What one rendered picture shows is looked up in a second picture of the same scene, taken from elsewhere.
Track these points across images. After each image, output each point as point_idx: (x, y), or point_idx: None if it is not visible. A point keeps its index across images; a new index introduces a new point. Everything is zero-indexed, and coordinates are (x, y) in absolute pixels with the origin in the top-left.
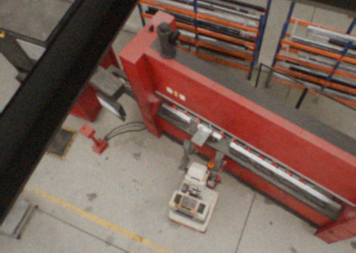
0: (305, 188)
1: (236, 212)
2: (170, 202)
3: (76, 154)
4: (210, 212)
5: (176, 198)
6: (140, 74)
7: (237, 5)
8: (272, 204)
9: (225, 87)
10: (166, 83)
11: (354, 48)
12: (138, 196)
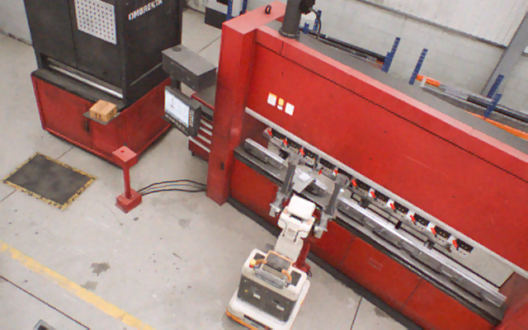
0: (451, 266)
1: (332, 322)
2: (246, 263)
3: (87, 206)
4: (298, 306)
5: (256, 259)
6: (242, 59)
7: (352, 49)
8: (388, 318)
9: (365, 75)
10: (271, 87)
11: (498, 110)
12: (178, 278)
